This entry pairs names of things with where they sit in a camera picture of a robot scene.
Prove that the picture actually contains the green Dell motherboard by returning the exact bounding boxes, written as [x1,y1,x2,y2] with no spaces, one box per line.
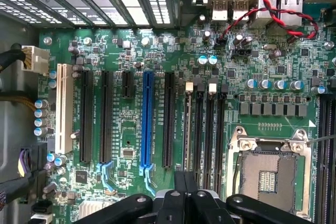
[38,6,336,224]

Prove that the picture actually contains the yellow braided cable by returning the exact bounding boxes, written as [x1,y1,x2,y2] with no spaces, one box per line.
[0,94,37,111]

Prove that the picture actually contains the silver USB port block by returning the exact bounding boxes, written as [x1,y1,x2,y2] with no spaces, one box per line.
[232,0,249,22]
[211,0,228,22]

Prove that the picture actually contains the silver CPU socket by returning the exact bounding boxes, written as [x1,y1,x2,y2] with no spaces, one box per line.
[227,126,313,221]

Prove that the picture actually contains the purple wire connector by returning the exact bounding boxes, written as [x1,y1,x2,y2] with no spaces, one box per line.
[17,144,48,180]

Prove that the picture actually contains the short black expansion slot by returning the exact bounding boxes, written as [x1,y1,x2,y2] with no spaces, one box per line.
[121,71,135,99]

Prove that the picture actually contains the thin metal locking lever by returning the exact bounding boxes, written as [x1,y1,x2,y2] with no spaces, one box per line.
[306,134,336,146]

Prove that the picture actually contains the open black silver PC case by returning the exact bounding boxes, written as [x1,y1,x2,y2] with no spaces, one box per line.
[0,0,336,224]

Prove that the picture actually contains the silver finned heat sink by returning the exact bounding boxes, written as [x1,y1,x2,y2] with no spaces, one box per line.
[78,199,116,221]

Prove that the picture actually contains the long black expansion slot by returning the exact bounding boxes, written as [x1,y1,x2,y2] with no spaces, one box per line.
[100,70,114,164]
[79,70,95,164]
[162,71,176,169]

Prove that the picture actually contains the long blue expansion slot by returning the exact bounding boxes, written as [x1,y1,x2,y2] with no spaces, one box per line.
[140,70,156,177]

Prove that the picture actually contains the white PCI expansion slot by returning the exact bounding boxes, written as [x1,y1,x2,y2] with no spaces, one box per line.
[55,63,75,155]

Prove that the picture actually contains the silver network port block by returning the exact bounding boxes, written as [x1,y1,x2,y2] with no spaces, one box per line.
[256,0,278,26]
[279,0,303,26]

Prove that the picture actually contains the white power connector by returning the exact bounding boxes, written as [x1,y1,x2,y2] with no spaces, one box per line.
[21,45,50,76]

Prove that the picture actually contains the black sleeved power cable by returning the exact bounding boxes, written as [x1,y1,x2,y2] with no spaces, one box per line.
[0,170,48,206]
[0,42,27,74]

